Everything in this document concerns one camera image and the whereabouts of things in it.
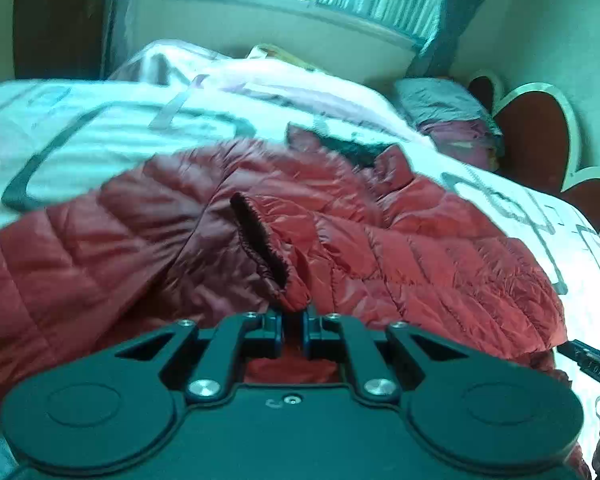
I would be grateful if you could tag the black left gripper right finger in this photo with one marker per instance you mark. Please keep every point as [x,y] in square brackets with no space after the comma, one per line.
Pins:
[379,365]

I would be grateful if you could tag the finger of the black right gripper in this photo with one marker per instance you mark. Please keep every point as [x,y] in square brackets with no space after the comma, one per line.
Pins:
[586,357]

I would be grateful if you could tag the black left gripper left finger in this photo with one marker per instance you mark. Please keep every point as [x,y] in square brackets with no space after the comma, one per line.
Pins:
[204,365]

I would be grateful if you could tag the red quilted down jacket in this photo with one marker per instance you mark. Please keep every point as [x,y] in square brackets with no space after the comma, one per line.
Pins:
[246,226]

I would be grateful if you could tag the pink folded blanket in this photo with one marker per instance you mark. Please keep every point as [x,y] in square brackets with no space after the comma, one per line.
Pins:
[473,142]

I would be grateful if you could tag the red heart-shaped headboard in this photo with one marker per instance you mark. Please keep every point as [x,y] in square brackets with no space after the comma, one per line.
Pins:
[542,141]

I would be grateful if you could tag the grey pillow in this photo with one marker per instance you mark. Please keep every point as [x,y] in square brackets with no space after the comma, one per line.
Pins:
[423,101]

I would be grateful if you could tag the white patterned bed quilt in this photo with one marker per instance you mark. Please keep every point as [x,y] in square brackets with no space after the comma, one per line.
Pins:
[60,139]

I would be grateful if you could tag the lilac crumpled bed sheet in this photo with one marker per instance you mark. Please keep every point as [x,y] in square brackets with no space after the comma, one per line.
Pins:
[174,63]

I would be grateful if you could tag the dark wooden wardrobe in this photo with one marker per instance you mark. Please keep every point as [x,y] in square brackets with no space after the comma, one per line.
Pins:
[57,39]

